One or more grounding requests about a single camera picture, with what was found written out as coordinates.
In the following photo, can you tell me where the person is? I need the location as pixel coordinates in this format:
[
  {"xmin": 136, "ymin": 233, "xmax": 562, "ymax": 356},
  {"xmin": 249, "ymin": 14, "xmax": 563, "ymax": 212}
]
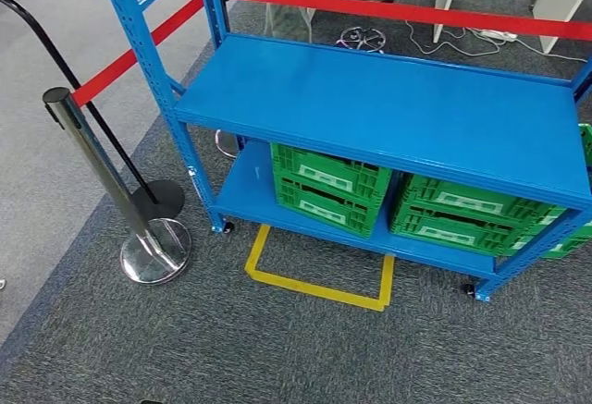
[{"xmin": 263, "ymin": 0, "xmax": 328, "ymax": 44}]

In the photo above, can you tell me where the white power strip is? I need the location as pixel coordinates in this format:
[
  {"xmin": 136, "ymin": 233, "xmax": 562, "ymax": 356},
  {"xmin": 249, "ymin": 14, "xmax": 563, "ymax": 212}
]
[{"xmin": 479, "ymin": 28, "xmax": 519, "ymax": 43}]

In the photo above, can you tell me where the chrome barrier post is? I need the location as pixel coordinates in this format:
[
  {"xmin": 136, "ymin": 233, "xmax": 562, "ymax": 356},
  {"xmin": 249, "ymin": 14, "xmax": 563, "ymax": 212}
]
[{"xmin": 42, "ymin": 87, "xmax": 159, "ymax": 250}]

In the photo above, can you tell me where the blue metal shelf rack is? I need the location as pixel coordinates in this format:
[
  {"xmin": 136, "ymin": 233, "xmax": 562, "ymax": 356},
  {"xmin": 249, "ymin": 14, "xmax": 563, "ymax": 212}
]
[{"xmin": 92, "ymin": 0, "xmax": 592, "ymax": 303}]

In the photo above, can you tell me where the black curved stand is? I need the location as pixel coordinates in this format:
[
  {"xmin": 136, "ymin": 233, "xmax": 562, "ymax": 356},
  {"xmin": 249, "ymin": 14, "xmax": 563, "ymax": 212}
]
[{"xmin": 0, "ymin": 0, "xmax": 187, "ymax": 223}]

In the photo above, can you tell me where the red barrier tape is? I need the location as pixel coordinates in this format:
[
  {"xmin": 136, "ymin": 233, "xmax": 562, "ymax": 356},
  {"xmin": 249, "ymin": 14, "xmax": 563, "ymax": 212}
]
[
  {"xmin": 227, "ymin": 0, "xmax": 592, "ymax": 43},
  {"xmin": 71, "ymin": 0, "xmax": 205, "ymax": 109}
]

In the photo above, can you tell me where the tangled white cable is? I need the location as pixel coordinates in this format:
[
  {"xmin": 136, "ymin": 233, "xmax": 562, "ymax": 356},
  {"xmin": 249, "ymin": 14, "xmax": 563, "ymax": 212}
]
[{"xmin": 403, "ymin": 18, "xmax": 589, "ymax": 65}]

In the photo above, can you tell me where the dark barrier post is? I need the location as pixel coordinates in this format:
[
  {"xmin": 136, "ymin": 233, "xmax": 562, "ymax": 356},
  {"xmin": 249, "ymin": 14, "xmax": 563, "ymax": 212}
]
[{"xmin": 214, "ymin": 0, "xmax": 240, "ymax": 161}]

